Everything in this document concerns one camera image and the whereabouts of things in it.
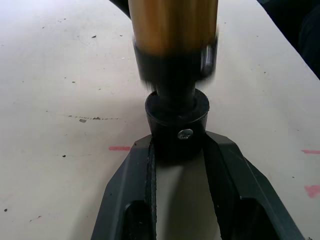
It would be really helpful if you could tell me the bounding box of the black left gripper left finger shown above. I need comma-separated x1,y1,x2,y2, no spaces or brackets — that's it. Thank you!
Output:
90,134,159,240

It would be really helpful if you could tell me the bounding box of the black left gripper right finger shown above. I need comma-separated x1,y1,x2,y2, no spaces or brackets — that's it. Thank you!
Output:
203,130,305,240

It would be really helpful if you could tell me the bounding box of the gold and black hand pump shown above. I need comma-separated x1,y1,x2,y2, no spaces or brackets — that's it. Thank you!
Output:
109,0,221,164

